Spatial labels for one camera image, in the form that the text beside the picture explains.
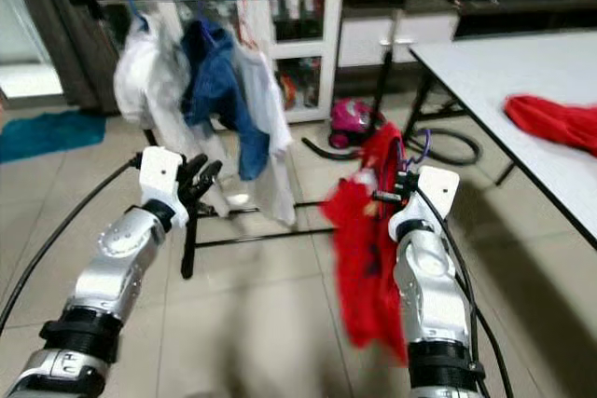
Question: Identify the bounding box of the red knit garment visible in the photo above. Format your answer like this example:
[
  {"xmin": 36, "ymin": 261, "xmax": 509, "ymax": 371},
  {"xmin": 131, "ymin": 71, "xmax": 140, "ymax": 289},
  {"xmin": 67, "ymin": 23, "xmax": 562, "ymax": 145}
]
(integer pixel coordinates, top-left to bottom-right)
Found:
[
  {"xmin": 322, "ymin": 123, "xmax": 410, "ymax": 362},
  {"xmin": 504, "ymin": 93, "xmax": 597, "ymax": 157}
]

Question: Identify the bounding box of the red hanger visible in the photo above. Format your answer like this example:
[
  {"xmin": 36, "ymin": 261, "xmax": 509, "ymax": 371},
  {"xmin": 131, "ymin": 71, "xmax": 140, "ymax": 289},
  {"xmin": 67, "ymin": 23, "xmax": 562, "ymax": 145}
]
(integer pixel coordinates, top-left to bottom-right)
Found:
[{"xmin": 233, "ymin": 0, "xmax": 260, "ymax": 49}]

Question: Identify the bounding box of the blue hanger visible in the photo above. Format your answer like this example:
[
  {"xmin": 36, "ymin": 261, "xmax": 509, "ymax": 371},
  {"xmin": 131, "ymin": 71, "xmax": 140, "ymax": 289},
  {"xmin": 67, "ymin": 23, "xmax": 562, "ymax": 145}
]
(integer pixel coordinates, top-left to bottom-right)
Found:
[{"xmin": 126, "ymin": 0, "xmax": 150, "ymax": 26}]

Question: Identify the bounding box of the blue denim jacket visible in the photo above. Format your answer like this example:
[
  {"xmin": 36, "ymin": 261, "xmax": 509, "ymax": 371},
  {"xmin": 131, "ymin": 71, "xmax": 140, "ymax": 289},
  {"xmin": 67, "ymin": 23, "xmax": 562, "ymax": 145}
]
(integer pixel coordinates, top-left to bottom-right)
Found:
[{"xmin": 182, "ymin": 18, "xmax": 271, "ymax": 182}]

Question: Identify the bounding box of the pale grey shirt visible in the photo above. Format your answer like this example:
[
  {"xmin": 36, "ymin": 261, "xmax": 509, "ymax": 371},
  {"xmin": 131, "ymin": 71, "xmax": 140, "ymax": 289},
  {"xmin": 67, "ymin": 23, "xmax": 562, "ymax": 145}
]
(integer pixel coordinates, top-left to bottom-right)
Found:
[{"xmin": 233, "ymin": 39, "xmax": 298, "ymax": 226}]

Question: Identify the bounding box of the white jacket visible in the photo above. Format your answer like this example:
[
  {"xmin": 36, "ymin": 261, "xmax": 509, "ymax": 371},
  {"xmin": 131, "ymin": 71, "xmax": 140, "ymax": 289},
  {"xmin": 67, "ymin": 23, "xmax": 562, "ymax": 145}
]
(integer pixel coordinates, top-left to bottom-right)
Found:
[{"xmin": 114, "ymin": 14, "xmax": 197, "ymax": 152}]

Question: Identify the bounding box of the white table with black legs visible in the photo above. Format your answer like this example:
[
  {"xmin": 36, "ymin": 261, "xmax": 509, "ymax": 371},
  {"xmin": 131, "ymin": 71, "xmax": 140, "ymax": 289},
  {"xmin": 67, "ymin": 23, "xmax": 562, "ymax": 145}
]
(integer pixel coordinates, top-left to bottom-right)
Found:
[{"xmin": 406, "ymin": 30, "xmax": 597, "ymax": 250}]

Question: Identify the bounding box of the teal floor mat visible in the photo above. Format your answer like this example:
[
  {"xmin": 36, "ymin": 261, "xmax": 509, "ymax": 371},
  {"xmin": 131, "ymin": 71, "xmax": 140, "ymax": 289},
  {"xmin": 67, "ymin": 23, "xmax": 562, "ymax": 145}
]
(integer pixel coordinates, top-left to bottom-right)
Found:
[{"xmin": 0, "ymin": 109, "xmax": 105, "ymax": 164}]

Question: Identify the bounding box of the white drawer unit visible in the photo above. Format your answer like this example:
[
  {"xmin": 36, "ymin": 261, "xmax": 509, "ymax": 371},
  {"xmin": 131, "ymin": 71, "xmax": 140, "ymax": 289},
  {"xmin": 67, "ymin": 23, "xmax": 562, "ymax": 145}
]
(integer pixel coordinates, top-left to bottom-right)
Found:
[{"xmin": 336, "ymin": 14, "xmax": 463, "ymax": 68}]

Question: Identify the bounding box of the dark grey curtain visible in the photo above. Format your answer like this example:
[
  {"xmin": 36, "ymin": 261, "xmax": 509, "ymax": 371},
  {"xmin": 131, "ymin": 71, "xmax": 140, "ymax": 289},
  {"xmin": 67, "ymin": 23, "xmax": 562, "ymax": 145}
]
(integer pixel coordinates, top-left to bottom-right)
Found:
[{"xmin": 9, "ymin": 0, "xmax": 122, "ymax": 115}]

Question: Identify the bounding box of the white framed glass door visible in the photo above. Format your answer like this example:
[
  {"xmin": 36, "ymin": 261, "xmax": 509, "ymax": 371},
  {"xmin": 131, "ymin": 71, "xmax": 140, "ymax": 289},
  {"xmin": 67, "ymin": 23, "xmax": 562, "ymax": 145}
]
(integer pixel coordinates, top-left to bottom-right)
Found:
[{"xmin": 0, "ymin": 0, "xmax": 57, "ymax": 101}]

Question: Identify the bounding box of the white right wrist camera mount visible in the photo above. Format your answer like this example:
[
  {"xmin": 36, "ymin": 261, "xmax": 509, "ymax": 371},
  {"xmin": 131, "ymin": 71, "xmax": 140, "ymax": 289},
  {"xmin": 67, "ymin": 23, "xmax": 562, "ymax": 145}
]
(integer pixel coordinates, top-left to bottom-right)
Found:
[{"xmin": 389, "ymin": 165, "xmax": 461, "ymax": 240}]

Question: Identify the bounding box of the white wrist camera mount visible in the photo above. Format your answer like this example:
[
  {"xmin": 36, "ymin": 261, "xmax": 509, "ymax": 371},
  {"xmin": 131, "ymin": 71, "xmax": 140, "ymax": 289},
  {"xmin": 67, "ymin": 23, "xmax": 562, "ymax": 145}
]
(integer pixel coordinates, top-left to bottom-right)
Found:
[
  {"xmin": 138, "ymin": 144, "xmax": 186, "ymax": 229},
  {"xmin": 389, "ymin": 165, "xmax": 461, "ymax": 240}
]

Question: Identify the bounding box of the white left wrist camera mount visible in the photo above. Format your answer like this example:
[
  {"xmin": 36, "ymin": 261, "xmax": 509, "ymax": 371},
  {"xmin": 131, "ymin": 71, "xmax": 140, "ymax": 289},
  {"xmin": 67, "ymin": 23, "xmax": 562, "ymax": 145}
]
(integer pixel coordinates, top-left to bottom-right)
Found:
[{"xmin": 138, "ymin": 144, "xmax": 186, "ymax": 229}]

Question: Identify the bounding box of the pink vacuum cleaner with hose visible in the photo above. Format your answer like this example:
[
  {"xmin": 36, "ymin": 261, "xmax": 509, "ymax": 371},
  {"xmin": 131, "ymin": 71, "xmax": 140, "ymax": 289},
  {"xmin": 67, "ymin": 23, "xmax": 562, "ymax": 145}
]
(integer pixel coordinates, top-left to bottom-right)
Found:
[{"xmin": 301, "ymin": 98, "xmax": 483, "ymax": 168}]

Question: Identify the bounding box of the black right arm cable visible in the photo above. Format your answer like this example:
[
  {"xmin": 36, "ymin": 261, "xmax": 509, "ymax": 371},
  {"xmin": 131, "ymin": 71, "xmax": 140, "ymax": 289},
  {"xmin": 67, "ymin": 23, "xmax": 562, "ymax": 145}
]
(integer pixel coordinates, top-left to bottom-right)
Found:
[{"xmin": 418, "ymin": 185, "xmax": 516, "ymax": 398}]

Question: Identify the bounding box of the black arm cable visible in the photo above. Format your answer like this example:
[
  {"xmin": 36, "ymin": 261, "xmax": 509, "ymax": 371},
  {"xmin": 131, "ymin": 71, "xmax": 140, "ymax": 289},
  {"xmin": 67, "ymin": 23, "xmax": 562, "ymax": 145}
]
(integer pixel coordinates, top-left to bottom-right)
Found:
[
  {"xmin": 418, "ymin": 185, "xmax": 516, "ymax": 398},
  {"xmin": 0, "ymin": 163, "xmax": 143, "ymax": 329}
]

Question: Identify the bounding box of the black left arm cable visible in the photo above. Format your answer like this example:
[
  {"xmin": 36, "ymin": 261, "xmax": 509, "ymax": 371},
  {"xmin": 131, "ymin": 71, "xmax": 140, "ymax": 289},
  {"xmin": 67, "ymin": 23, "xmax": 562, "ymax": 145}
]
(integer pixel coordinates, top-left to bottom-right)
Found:
[{"xmin": 0, "ymin": 163, "xmax": 143, "ymax": 329}]

